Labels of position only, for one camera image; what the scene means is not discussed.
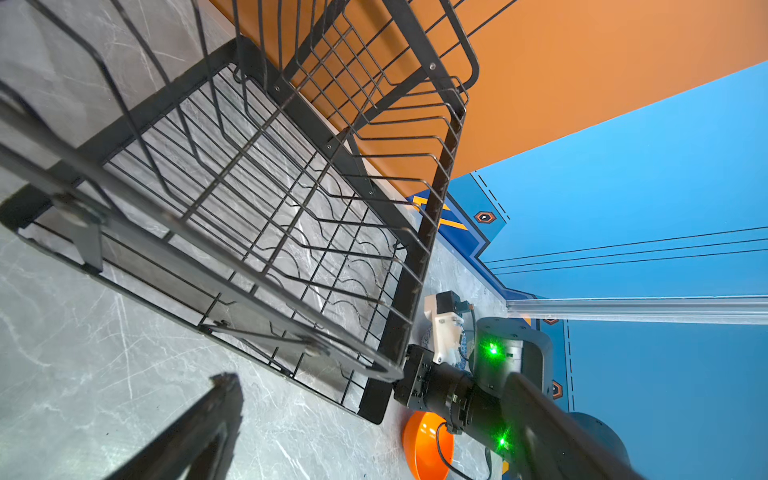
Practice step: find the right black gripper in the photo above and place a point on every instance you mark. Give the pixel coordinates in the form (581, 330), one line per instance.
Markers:
(449, 392)

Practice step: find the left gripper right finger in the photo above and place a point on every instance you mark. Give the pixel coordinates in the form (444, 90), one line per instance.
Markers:
(549, 443)

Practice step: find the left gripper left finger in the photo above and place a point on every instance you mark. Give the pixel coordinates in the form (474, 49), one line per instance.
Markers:
(199, 444)

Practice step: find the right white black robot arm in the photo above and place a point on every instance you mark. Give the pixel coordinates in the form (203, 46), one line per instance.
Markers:
(504, 346)

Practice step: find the orange plastic bowl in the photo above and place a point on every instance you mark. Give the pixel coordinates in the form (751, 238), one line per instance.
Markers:
(420, 446)

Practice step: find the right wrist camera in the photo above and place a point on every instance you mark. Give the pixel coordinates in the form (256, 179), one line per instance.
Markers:
(451, 319)

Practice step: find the black wire dish rack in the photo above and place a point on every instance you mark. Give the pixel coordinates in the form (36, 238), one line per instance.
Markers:
(268, 174)

